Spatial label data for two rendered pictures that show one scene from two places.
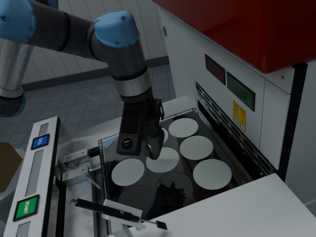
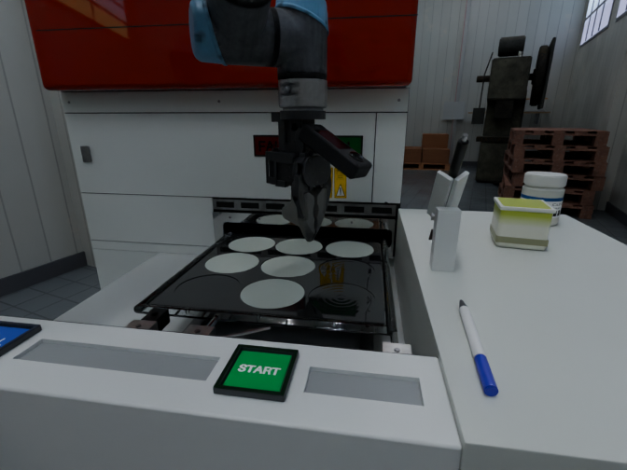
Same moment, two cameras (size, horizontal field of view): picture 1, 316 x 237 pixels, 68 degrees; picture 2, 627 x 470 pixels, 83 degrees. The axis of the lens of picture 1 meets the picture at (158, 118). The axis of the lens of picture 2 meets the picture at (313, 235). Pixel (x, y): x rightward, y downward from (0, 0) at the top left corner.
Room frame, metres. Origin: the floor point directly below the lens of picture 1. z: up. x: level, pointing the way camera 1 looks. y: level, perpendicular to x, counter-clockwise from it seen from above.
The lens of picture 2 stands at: (0.28, 0.60, 1.16)
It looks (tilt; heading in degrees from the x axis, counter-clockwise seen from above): 18 degrees down; 285
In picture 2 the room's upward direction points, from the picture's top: straight up
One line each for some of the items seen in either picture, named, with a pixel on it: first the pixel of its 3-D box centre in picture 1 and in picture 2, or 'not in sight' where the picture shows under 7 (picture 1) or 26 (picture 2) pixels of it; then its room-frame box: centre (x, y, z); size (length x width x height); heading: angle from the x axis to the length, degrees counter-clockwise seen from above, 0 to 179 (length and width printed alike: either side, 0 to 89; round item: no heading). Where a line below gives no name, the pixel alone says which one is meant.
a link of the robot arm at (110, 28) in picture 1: (120, 45); (299, 39); (0.46, 0.03, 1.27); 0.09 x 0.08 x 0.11; 38
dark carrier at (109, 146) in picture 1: (162, 159); (287, 267); (0.49, 0.02, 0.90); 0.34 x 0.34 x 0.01; 6
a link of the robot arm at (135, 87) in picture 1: (131, 81); (301, 96); (0.45, 0.03, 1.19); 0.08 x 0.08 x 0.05
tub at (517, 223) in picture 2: not in sight; (519, 222); (0.11, -0.03, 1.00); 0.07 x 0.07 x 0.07; 87
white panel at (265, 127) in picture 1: (201, 74); (229, 178); (0.71, -0.18, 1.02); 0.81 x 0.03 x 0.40; 6
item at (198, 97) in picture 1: (224, 134); (300, 233); (0.53, -0.19, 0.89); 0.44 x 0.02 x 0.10; 6
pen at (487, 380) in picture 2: not in sight; (473, 337); (0.21, 0.29, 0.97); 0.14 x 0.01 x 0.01; 92
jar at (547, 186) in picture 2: not in sight; (541, 198); (0.03, -0.18, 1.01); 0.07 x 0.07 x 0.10
